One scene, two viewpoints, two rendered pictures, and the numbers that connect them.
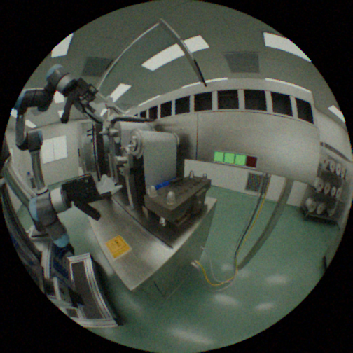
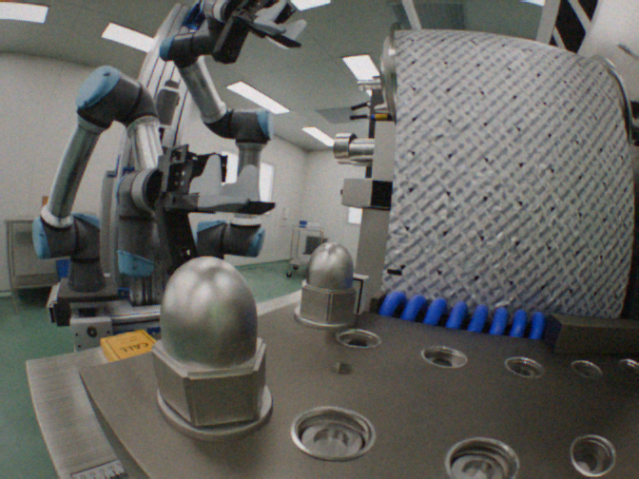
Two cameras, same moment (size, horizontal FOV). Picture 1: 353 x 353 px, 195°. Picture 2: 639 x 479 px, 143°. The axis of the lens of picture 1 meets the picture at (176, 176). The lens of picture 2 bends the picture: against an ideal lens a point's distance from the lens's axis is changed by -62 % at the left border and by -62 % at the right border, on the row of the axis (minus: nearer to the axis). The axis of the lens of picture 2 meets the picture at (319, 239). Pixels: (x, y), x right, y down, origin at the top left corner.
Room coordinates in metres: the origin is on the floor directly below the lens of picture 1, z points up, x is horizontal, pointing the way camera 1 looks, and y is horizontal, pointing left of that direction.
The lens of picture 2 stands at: (0.35, -0.05, 1.09)
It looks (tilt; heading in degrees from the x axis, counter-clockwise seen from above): 4 degrees down; 80
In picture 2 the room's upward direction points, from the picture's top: 6 degrees clockwise
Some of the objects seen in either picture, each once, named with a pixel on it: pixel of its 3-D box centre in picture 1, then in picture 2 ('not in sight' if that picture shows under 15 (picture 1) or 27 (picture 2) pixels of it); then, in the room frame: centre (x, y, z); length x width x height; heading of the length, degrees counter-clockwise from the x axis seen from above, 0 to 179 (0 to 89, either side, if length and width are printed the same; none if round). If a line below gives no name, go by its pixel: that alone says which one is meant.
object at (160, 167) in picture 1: (162, 169); (535, 213); (0.53, 0.08, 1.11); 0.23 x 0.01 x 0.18; 143
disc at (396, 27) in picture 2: (135, 143); (407, 82); (0.47, 0.20, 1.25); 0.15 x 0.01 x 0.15; 53
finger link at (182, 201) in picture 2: (99, 195); (187, 202); (0.25, 0.26, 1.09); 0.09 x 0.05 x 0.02; 134
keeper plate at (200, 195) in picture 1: (200, 201); not in sight; (0.45, -0.13, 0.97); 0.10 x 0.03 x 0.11; 143
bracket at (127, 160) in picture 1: (128, 183); (365, 254); (0.46, 0.25, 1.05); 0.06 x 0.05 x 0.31; 143
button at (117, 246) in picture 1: (117, 246); (133, 353); (0.19, 0.21, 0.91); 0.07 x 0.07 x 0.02; 53
